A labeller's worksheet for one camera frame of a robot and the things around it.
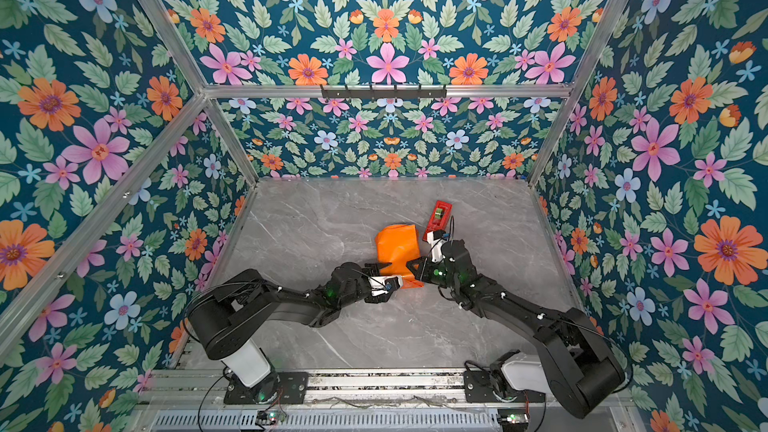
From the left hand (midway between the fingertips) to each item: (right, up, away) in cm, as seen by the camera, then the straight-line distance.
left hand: (394, 266), depth 87 cm
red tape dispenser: (+15, +13, +15) cm, 25 cm away
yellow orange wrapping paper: (+1, +6, +6) cm, 9 cm away
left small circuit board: (-29, -33, -16) cm, 47 cm away
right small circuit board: (+30, -34, -16) cm, 48 cm away
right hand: (+4, +2, -4) cm, 5 cm away
